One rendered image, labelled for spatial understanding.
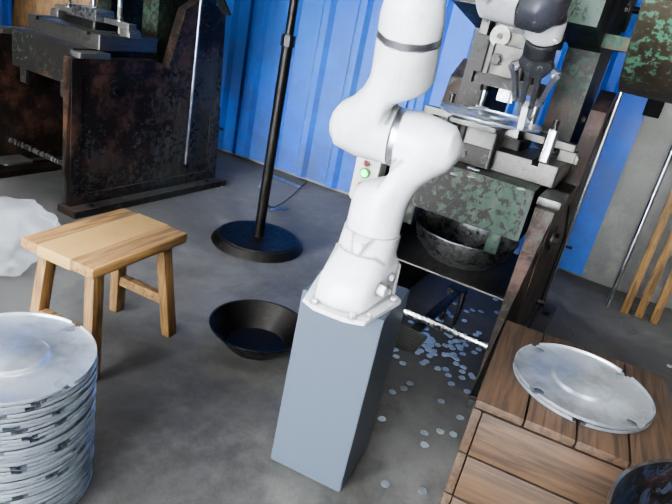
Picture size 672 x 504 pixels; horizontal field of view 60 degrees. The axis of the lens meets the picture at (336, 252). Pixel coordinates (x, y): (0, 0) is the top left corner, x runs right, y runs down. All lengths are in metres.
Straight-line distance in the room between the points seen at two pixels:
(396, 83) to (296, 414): 0.74
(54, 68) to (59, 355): 1.65
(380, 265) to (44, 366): 0.65
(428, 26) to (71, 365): 0.86
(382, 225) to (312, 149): 2.34
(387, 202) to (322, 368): 0.38
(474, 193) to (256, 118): 2.19
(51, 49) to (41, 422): 1.81
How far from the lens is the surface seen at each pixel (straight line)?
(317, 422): 1.33
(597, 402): 1.33
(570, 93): 2.01
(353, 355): 1.21
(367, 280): 1.12
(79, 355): 1.22
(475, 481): 1.31
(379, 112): 1.07
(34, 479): 1.24
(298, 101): 3.47
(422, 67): 1.02
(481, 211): 1.67
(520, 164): 1.72
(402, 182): 1.10
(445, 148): 1.09
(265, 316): 1.92
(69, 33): 2.74
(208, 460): 1.44
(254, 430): 1.52
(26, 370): 1.19
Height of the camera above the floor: 0.99
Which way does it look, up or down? 23 degrees down
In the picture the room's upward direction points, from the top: 12 degrees clockwise
